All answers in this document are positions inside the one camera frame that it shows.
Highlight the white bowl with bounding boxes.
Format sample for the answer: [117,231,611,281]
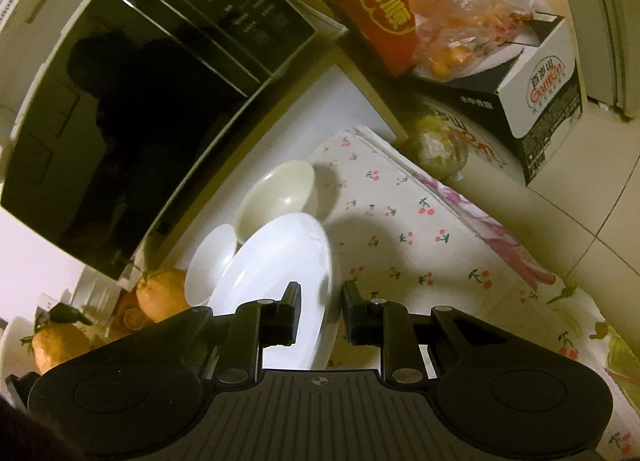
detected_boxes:
[184,224,238,306]

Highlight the plain white plate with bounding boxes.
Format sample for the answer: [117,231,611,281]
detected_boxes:
[207,213,340,370]

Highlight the cream bowl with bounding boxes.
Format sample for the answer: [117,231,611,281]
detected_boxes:
[234,160,318,243]

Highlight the cherry print tablecloth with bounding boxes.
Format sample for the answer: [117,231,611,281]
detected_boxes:
[308,127,639,460]

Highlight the large orange citrus fruit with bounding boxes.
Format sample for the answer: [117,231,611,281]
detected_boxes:
[134,268,190,323]

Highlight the large orange with leaves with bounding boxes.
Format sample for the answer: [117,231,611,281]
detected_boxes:
[21,303,92,374]

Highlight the small wrapped yellowish item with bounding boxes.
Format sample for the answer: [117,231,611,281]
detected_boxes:
[400,115,469,182]

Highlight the black white cardboard box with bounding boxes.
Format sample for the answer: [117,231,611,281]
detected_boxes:
[414,13,584,186]

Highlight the white microwave oven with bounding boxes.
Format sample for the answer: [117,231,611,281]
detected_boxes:
[1,0,316,279]

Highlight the plastic bag of fruit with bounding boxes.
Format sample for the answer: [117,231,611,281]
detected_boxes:
[409,0,549,83]

